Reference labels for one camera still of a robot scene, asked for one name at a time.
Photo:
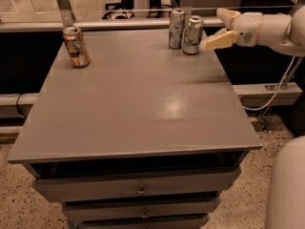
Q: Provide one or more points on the grey drawer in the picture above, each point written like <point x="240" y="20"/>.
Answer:
<point x="179" y="222"/>
<point x="73" y="189"/>
<point x="144" y="209"/>

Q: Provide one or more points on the silver blue redbull can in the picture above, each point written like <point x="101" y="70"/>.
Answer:
<point x="177" y="21"/>

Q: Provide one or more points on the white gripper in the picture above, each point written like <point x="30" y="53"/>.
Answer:
<point x="249" y="29"/>

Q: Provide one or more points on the grey metal railing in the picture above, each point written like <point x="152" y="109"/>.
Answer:
<point x="56" y="15"/>

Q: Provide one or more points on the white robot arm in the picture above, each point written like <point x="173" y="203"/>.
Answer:
<point x="284" y="34"/>

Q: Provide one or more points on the middle grey drawer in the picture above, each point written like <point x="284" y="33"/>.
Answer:
<point x="144" y="209"/>

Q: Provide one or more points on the top grey drawer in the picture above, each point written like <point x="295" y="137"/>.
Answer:
<point x="73" y="189"/>

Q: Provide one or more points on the black office chair base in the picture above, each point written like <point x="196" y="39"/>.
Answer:
<point x="120" y="4"/>

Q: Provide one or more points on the bottom grey drawer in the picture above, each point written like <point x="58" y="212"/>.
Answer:
<point x="179" y="222"/>

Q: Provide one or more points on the dented orange soda can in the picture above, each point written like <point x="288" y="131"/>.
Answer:
<point x="75" y="45"/>

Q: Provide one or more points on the white green 7up can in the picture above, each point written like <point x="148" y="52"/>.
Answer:
<point x="192" y="34"/>

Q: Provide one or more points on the grey drawer cabinet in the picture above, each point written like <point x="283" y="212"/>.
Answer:
<point x="139" y="107"/>

